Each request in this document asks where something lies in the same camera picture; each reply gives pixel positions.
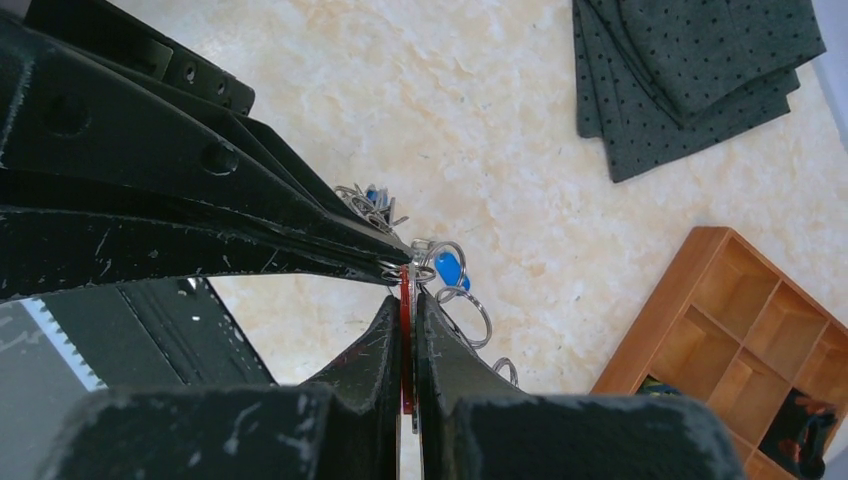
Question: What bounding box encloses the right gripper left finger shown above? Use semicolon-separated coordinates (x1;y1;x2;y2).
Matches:
36;296;401;479

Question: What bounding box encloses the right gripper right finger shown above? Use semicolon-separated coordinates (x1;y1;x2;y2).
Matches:
415;293;745;479

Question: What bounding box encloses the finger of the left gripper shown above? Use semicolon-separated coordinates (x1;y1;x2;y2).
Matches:
1;21;409;263
1;206;388;301

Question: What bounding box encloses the red key tag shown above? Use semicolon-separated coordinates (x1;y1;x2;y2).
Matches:
399;264;416;416

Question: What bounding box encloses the small blue tag with ring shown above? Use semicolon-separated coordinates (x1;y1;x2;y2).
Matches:
423;239;495;351

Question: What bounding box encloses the metal key holder plate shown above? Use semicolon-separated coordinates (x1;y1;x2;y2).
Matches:
333;184;409;240

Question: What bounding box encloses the blue yellow rolled tie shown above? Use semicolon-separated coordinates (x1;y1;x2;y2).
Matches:
636;376;683;396

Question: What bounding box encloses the blue key tag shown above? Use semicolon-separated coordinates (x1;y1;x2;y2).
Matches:
365;185;392;210

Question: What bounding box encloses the orange compartment tray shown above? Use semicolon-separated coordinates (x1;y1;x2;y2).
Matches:
594;226;847;479

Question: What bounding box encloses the dark grey folded cloth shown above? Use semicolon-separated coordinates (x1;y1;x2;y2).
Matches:
572;0;825;183

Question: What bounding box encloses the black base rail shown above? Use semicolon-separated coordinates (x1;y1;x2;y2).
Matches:
43;278;274;386

